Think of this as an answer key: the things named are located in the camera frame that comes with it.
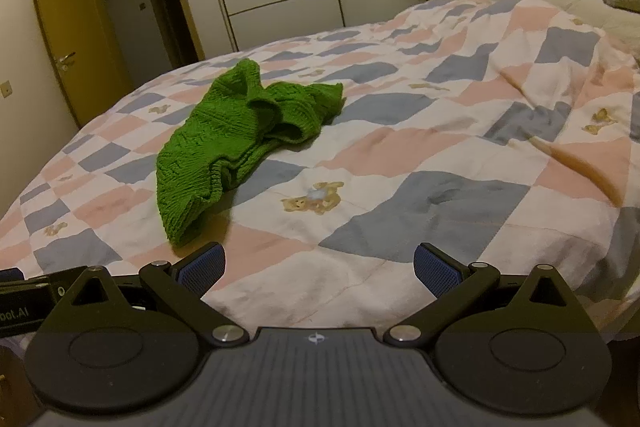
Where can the green knitted sweater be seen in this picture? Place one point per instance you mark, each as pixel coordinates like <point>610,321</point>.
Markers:
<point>220,142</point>

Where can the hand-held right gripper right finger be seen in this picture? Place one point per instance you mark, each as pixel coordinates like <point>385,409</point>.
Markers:
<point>439,274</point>

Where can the patchwork bear print blanket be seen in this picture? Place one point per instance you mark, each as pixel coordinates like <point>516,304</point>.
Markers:
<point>400,132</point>

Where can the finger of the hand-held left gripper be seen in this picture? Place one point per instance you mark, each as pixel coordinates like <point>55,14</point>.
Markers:
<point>47,279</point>

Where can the wall light switch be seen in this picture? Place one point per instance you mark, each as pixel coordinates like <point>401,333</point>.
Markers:
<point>5,89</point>

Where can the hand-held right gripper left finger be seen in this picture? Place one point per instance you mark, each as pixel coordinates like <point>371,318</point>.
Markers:
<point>202,272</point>

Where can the yellow wooden door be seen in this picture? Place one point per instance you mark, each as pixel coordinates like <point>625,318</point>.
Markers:
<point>70,7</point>

